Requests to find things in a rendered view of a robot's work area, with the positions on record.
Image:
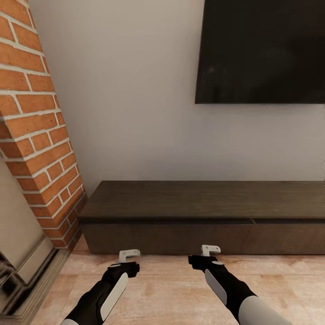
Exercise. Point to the wall mounted tv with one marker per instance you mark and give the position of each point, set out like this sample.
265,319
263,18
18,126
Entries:
256,51

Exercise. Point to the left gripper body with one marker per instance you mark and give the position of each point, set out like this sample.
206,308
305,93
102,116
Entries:
131,269

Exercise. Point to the wood fireplace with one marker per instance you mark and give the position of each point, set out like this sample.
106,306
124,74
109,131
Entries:
29,262

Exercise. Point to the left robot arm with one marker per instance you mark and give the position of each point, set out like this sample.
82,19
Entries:
95,305

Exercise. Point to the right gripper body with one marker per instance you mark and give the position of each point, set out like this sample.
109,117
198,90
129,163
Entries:
198,261

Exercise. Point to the cabinet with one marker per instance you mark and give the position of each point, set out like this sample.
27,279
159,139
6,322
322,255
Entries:
179,217

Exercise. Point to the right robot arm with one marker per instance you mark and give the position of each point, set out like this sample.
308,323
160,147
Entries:
247,307

